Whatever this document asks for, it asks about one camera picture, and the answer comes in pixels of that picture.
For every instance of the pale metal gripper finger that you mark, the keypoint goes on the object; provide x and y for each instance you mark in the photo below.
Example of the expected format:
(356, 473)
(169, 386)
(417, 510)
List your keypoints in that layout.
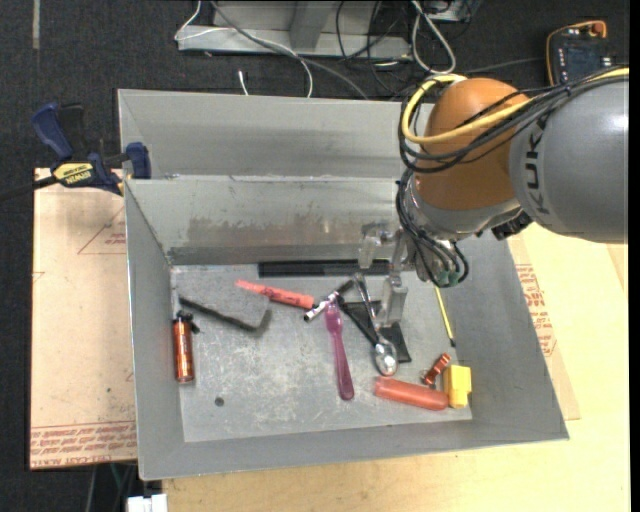
(395, 302)
(370, 250)

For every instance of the black flat triangle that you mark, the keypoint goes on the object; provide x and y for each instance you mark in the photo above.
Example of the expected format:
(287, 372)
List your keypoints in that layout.
(395, 342)

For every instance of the yellow pencil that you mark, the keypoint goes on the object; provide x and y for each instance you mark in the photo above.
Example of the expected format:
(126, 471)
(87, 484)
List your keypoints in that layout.
(445, 317)

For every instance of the shiny metal spoon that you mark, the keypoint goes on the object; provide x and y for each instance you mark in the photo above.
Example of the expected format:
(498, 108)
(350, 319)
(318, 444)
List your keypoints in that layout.
(386, 357)

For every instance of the black flat bar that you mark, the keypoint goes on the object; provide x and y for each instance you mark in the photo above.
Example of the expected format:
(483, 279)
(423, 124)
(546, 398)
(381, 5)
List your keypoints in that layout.
(310, 269)

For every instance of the small white and pink tube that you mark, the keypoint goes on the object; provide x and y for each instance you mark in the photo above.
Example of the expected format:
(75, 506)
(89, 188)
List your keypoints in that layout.
(319, 308)

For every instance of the purple plastic spoon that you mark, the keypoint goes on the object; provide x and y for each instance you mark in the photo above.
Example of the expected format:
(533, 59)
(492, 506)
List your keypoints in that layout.
(341, 360)

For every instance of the small copper-orange clip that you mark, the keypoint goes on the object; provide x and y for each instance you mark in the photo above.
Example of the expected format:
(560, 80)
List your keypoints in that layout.
(436, 370)

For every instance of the orange-red plastic tube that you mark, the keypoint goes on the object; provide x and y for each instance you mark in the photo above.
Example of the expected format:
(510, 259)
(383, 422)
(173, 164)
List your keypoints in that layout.
(410, 393)

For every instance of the orange marker pen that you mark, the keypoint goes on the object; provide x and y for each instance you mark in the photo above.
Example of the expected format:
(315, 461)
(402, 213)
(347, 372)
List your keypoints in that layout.
(280, 295)

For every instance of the yellow plastic block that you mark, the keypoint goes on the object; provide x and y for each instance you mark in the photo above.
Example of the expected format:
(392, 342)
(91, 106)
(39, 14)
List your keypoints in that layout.
(458, 382)

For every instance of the grey metal bin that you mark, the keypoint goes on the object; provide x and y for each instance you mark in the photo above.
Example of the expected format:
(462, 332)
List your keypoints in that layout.
(280, 400)

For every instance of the grey flat block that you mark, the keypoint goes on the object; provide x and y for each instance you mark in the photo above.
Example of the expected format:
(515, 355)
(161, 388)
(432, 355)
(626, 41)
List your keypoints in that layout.
(225, 300)

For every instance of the copper-coloured cylinder, black cap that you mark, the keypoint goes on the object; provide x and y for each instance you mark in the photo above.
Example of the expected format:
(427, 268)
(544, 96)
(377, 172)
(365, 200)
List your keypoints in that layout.
(183, 350)

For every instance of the brown cardboard board, red print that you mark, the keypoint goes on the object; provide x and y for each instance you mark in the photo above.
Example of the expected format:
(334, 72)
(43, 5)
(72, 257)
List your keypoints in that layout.
(80, 325)

